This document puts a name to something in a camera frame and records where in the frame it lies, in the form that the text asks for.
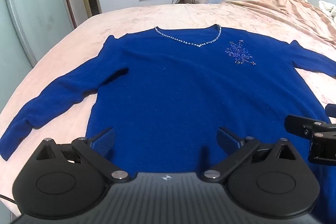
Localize cream fluffy cloth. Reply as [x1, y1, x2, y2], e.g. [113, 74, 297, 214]
[318, 0, 336, 19]

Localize glass flower-print wardrobe door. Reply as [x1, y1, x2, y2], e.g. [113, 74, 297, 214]
[0, 0, 77, 68]

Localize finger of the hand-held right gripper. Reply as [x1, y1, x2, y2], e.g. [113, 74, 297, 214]
[325, 103, 336, 118]
[285, 114, 336, 166]

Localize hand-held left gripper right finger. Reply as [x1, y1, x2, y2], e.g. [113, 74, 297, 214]
[202, 126, 299, 183]

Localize pink bed sheet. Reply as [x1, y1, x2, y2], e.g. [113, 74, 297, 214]
[0, 0, 336, 224]

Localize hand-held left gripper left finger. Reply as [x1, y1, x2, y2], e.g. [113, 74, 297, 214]
[36, 127, 131, 183]

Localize blue beaded sweater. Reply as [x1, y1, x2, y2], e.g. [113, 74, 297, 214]
[0, 25, 336, 216]

